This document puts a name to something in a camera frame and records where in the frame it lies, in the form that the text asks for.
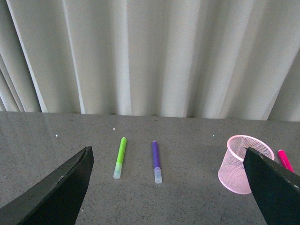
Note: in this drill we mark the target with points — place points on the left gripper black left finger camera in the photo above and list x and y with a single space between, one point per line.
56 199

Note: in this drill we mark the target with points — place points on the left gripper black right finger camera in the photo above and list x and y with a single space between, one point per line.
276 189

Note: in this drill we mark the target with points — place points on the pink highlighter pen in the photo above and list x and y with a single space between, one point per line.
284 160

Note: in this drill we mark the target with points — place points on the purple highlighter pen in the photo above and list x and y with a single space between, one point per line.
156 163

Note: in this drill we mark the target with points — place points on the pink mesh pen cup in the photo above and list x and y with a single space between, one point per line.
232 173

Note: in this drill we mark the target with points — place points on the green highlighter pen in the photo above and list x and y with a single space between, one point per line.
120 159

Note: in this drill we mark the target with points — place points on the white pleated curtain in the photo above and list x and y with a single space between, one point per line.
220 59

